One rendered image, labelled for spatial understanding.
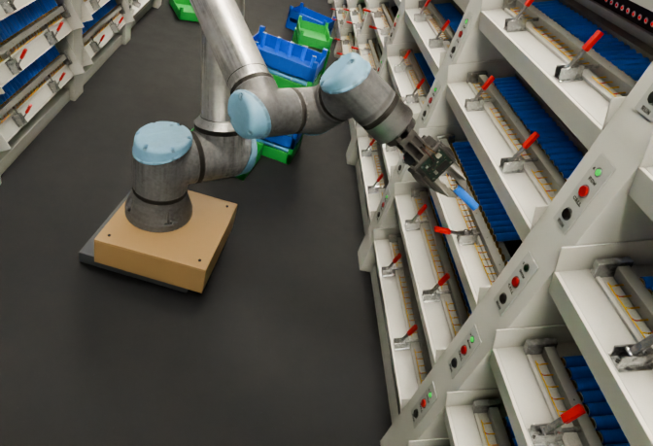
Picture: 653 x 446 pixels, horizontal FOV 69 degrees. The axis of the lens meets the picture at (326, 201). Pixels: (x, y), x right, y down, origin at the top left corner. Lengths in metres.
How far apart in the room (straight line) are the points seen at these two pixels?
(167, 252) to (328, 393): 0.58
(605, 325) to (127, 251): 1.12
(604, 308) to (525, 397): 0.20
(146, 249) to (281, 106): 0.66
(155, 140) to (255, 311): 0.57
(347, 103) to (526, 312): 0.47
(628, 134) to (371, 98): 0.40
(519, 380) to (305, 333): 0.75
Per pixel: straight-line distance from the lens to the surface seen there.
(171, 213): 1.42
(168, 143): 1.32
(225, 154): 1.38
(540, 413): 0.87
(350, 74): 0.86
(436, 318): 1.17
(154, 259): 1.38
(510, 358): 0.91
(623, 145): 0.76
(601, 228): 0.78
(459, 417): 1.04
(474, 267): 1.04
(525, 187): 0.96
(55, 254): 1.60
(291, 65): 1.93
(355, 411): 1.38
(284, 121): 0.90
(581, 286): 0.79
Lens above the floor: 1.13
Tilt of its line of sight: 35 degrees down
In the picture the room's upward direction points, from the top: 20 degrees clockwise
